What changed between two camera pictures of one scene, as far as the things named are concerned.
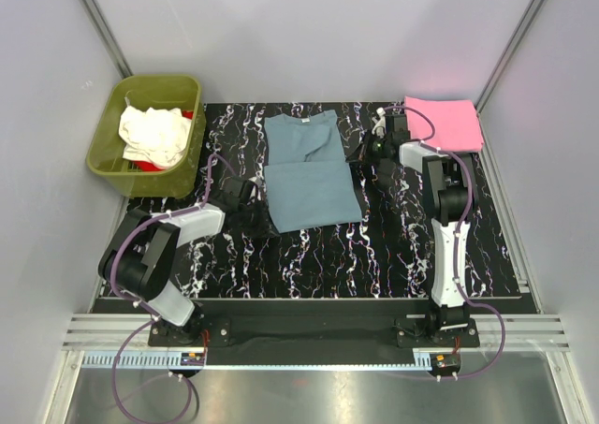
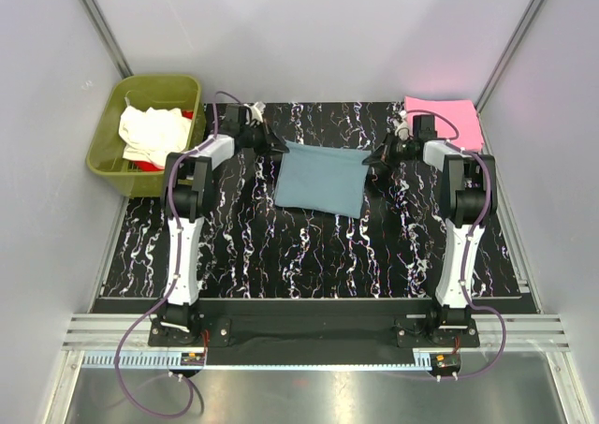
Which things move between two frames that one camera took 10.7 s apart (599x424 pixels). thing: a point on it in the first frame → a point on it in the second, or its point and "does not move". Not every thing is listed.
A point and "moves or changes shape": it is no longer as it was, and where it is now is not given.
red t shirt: (145, 166) does not move
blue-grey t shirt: (308, 182) moves or changes shape
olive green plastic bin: (153, 138) does not move
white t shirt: (154, 136) does not move
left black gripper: (265, 227) → (269, 140)
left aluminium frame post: (100, 25) does not move
